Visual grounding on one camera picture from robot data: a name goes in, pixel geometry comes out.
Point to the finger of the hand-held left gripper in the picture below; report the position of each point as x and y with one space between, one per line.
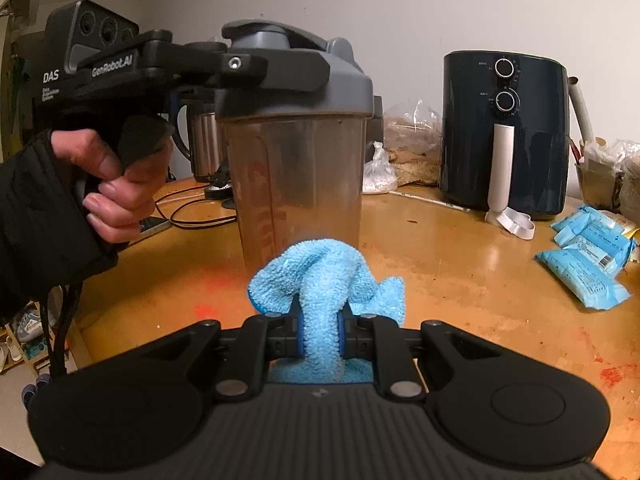
250 67

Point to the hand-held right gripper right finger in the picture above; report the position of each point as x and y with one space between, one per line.
341 332

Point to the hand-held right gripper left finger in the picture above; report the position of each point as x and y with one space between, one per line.
298 330

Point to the blue microfiber cloth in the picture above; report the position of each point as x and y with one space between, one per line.
325 280

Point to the shaker bottle with grey lid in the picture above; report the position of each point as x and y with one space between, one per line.
300 170

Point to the person's left forearm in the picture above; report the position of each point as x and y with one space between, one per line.
40 235

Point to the person's left hand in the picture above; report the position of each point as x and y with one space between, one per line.
115 200

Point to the steel electric kettle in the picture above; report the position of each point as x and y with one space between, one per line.
202 140

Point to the black phone stand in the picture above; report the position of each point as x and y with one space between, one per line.
217 192

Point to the small bag of white granules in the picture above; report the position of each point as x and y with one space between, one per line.
377 175

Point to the thin pale stick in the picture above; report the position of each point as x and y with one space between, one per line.
435 200

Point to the smartphone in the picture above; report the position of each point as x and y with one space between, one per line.
155 225

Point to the crumpled bag with brown paper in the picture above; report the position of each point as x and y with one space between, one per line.
410 145

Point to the dark blue air fryer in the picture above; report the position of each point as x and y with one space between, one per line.
470 150

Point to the blue plastic packet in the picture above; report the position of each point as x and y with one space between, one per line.
572 220
580 275
600 245

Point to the grey sneaker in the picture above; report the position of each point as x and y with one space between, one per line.
30 327

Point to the wooden shoe rack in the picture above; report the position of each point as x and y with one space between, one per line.
10 355

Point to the yellow snack packet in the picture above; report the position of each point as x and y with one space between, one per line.
631 240

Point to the white cardboard tube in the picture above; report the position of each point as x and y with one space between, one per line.
582 110

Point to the clear plastic food bag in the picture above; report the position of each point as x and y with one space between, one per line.
625 160

